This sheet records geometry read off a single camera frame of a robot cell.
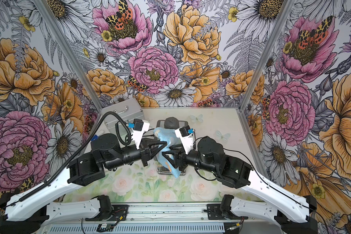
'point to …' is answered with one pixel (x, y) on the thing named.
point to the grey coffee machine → (169, 123)
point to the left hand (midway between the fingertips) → (164, 148)
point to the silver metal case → (128, 110)
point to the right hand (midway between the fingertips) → (167, 154)
